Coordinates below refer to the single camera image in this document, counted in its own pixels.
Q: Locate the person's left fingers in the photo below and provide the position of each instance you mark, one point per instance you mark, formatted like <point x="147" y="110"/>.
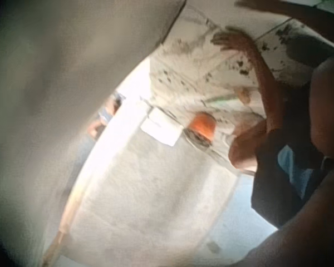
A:
<point x="220" y="39"/>

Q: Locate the white tile piece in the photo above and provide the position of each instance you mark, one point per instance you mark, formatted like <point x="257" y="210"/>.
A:
<point x="161" y="129"/>

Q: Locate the person's legs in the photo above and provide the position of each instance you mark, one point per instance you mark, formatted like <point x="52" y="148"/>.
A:
<point x="246" y="147"/>

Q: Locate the green stick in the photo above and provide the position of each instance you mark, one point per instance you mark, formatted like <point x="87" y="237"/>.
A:
<point x="221" y="98"/>

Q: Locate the person's right fingers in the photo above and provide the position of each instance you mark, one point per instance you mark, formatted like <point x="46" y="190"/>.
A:
<point x="242" y="3"/>

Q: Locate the person's left hand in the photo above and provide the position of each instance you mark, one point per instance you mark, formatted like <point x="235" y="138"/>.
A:
<point x="235" y="40"/>

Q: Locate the wooden plank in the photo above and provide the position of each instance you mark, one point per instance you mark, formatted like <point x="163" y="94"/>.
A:
<point x="61" y="217"/>

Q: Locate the person's right hand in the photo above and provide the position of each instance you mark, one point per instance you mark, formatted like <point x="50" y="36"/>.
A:
<point x="252" y="4"/>

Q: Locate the orange bucket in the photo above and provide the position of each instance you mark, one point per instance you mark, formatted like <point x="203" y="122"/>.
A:
<point x="202" y="126"/>

